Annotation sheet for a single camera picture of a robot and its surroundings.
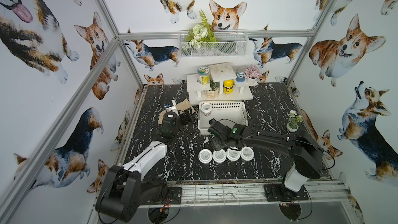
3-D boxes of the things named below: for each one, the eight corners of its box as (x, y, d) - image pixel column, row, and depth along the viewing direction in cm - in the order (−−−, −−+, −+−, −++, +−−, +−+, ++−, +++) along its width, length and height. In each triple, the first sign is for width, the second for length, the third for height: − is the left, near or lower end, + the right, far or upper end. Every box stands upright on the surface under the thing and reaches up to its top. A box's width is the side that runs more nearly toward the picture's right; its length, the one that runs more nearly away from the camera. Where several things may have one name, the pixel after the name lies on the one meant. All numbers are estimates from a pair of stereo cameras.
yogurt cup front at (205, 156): (198, 166, 85) (197, 161, 79) (199, 154, 89) (198, 149, 83) (212, 166, 85) (212, 161, 79) (212, 154, 89) (212, 149, 83)
